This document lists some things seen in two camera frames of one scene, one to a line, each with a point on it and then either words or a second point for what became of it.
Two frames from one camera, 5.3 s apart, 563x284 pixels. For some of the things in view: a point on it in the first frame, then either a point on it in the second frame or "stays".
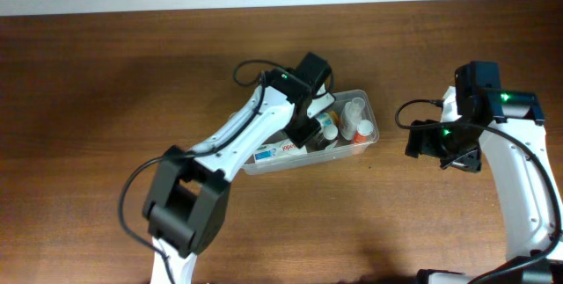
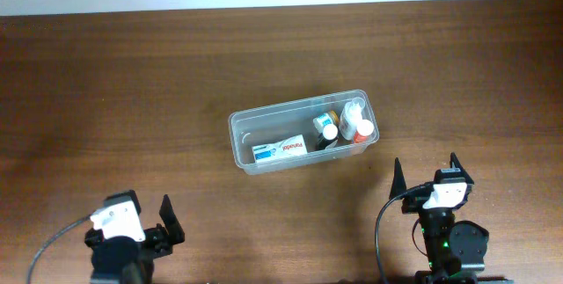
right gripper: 460,161 to 412,205
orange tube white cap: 364,128 stays
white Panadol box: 278,150 stays
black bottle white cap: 328,136 stays
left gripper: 302,130 to 155,236
